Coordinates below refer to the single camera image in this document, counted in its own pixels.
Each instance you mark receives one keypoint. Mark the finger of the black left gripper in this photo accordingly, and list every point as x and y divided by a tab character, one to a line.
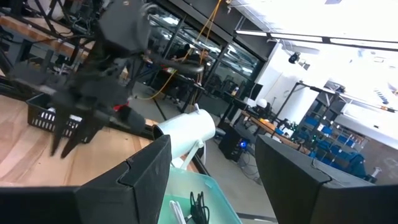
59	127
79	133

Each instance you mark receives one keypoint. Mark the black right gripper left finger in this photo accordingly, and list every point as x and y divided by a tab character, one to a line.
124	196

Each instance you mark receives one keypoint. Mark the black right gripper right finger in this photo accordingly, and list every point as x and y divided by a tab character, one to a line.
298	193

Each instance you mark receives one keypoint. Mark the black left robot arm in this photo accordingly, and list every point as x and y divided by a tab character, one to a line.
124	25

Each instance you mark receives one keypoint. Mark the teal translucent plastic bin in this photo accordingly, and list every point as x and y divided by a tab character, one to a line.
205	186

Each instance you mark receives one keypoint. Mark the black plastic basket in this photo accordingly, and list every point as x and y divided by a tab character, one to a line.
38	116

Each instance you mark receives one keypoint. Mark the black floor computer tower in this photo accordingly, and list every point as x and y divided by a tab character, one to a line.
233	143

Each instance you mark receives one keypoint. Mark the white cylindrical studio lamp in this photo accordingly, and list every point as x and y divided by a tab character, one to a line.
186	130

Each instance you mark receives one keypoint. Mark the white dome lamp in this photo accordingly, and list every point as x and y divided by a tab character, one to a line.
262	103

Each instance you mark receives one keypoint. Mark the black monitor beside dome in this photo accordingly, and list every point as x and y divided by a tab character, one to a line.
255	91

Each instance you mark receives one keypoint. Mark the person behind glass wall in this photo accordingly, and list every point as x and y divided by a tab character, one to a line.
203	62

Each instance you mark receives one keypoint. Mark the black ceiling camera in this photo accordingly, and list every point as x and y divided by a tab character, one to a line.
294	58

